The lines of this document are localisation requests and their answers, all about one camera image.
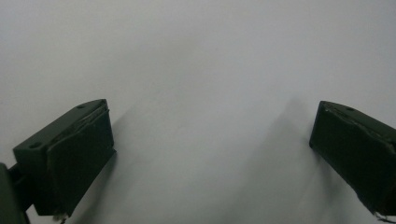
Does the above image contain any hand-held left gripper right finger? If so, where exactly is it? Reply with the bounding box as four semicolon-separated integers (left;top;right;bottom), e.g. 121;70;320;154
308;100;396;218

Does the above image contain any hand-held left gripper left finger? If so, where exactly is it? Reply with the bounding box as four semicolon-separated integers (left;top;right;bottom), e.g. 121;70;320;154
12;98;117;217

